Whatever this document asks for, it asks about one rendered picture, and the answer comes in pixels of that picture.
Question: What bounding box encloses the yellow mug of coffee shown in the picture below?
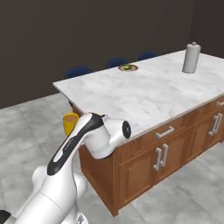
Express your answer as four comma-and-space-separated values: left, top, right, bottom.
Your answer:
62, 112, 81, 137

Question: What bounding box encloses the brown breakfast plate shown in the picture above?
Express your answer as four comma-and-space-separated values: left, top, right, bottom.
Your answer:
117, 63, 139, 73

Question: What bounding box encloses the wooden drawer front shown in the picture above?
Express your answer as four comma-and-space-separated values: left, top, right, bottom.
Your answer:
192, 95, 224, 125
117, 117, 190, 165

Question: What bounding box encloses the blue chair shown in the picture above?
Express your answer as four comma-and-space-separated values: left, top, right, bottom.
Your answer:
105, 57, 130, 70
64, 66, 94, 80
136, 51, 158, 62

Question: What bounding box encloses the wooden island cabinet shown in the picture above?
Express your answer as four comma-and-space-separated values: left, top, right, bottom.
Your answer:
68, 92, 224, 218

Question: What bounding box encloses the silver door handle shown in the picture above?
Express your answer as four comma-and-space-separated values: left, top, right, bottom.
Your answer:
160, 143, 170, 168
207, 115, 220, 137
152, 146, 163, 172

